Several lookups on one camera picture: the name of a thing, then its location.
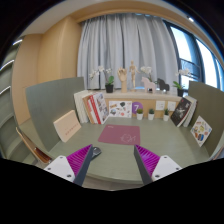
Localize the small potted plant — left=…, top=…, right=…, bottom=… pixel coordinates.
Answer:
left=148, top=108, right=155, bottom=120
left=136, top=108, right=143, bottom=120
left=163, top=108, right=169, bottom=121

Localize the gripper magenta and black left finger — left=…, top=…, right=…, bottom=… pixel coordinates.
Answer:
left=45, top=145, right=93, bottom=186

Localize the wooden mannequin figure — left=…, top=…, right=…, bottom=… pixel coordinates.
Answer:
left=129, top=61, right=140, bottom=87

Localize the colourful illustrated book right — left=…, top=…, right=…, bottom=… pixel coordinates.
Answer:
left=191, top=116, right=212, bottom=146

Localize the red and white book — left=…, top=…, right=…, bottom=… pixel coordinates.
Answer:
left=90, top=92, right=109, bottom=124

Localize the purple round sign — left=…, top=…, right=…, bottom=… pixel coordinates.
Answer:
left=132, top=102, right=143, bottom=114

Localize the white books stack upright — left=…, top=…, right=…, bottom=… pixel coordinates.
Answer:
left=74, top=90, right=89, bottom=123

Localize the white orchid pot right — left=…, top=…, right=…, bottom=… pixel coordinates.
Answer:
left=173, top=68, right=191, bottom=97

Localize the gripper magenta and black right finger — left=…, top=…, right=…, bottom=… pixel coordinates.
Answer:
left=134, top=145, right=181, bottom=185

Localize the white orchid black pot left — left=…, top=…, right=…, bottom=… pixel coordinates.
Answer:
left=89, top=66, right=114, bottom=93

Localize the black cover book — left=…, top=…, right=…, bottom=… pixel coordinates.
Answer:
left=171, top=97, right=192, bottom=127

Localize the white illustrated card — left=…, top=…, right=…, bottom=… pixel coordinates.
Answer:
left=109, top=101, right=132, bottom=118

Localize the black wooden horse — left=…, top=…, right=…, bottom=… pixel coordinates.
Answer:
left=157, top=78, right=170, bottom=91

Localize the small potted plant left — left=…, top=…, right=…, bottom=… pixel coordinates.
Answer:
left=136, top=108, right=143, bottom=120

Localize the grey left desk partition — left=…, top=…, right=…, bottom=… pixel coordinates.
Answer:
left=26, top=77, right=84, bottom=151

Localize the white orchid middle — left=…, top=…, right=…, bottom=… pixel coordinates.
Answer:
left=140, top=66, right=156, bottom=83

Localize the grey desk partition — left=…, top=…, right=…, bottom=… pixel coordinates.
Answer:
left=188, top=81, right=224, bottom=155
left=26, top=77, right=84, bottom=151

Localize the beige book leaning left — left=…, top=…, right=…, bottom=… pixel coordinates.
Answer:
left=53, top=110, right=81, bottom=142

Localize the grey curtain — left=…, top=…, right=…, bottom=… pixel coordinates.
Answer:
left=77, top=13, right=178, bottom=89

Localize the pink wooden horse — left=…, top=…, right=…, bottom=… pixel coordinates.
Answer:
left=141, top=77, right=156, bottom=94

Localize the wooden hand model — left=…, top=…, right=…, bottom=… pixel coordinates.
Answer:
left=117, top=68, right=127, bottom=93

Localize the black computer mouse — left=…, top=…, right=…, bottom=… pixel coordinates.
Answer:
left=92, top=147, right=102, bottom=158

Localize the small potted plant middle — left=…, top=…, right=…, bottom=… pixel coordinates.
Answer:
left=148, top=108, right=155, bottom=120

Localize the maroon mouse pad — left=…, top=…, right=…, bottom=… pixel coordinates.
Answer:
left=98, top=124, right=140, bottom=145

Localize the grey right desk partition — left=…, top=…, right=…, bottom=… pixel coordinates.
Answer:
left=188, top=81, right=224, bottom=155

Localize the small potted plant right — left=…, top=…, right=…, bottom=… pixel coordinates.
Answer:
left=163, top=108, right=169, bottom=121

